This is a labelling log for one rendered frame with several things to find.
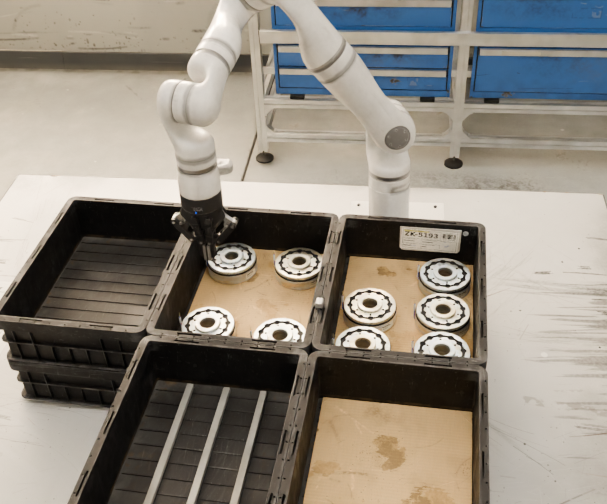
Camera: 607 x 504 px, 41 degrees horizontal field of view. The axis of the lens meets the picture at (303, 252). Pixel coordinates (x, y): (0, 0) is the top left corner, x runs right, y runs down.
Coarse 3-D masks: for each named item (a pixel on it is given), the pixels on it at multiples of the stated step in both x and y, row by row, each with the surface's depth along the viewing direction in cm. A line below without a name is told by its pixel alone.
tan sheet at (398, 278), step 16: (352, 256) 175; (352, 272) 171; (368, 272) 170; (384, 272) 170; (400, 272) 170; (416, 272) 170; (352, 288) 167; (384, 288) 166; (400, 288) 166; (416, 288) 166; (400, 304) 162; (416, 304) 162; (400, 320) 159; (336, 336) 156; (400, 336) 155; (416, 336) 155; (464, 336) 155
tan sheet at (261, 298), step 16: (272, 256) 176; (208, 272) 173; (256, 272) 172; (272, 272) 172; (208, 288) 168; (224, 288) 168; (240, 288) 168; (256, 288) 168; (272, 288) 168; (192, 304) 165; (208, 304) 165; (224, 304) 164; (240, 304) 164; (256, 304) 164; (272, 304) 164; (288, 304) 164; (304, 304) 164; (240, 320) 161; (256, 320) 160; (304, 320) 160; (240, 336) 157
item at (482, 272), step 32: (416, 224) 167; (448, 224) 166; (480, 224) 165; (480, 256) 158; (480, 288) 150; (320, 320) 145; (480, 320) 144; (352, 352) 139; (384, 352) 138; (480, 352) 138
